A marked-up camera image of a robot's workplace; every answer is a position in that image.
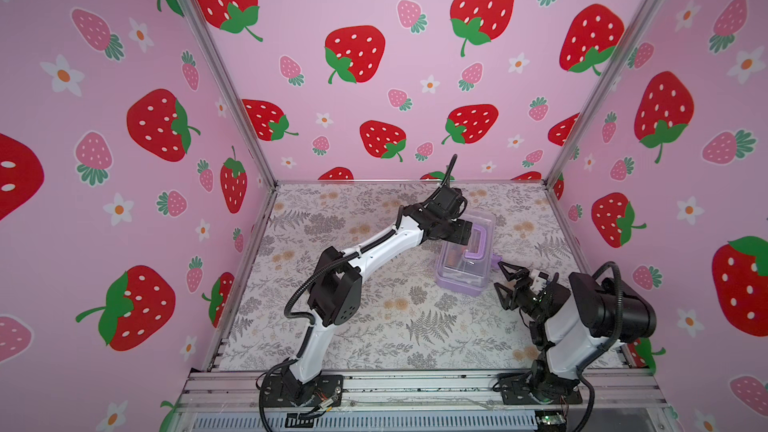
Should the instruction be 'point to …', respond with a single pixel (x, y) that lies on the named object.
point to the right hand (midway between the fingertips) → (497, 273)
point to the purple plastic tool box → (465, 268)
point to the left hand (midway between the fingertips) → (464, 231)
